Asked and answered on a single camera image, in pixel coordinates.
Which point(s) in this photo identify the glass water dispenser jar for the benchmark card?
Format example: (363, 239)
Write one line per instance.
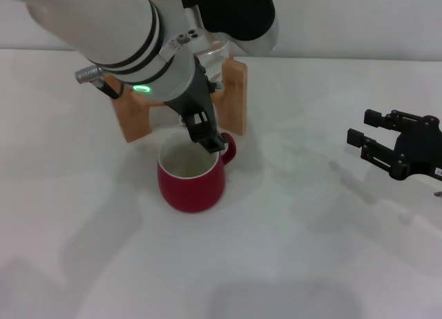
(214, 49)

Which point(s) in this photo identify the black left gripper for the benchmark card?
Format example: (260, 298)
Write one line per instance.
(197, 94)

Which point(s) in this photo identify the red cup with white inside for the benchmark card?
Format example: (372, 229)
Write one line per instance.
(190, 191)

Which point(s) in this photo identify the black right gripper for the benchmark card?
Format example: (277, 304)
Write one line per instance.
(421, 150)

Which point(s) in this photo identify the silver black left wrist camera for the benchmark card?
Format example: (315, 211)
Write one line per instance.
(238, 15)

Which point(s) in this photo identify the wooden dispenser stand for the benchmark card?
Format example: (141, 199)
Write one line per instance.
(235, 98)

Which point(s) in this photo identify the white and silver left arm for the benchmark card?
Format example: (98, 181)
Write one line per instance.
(103, 25)

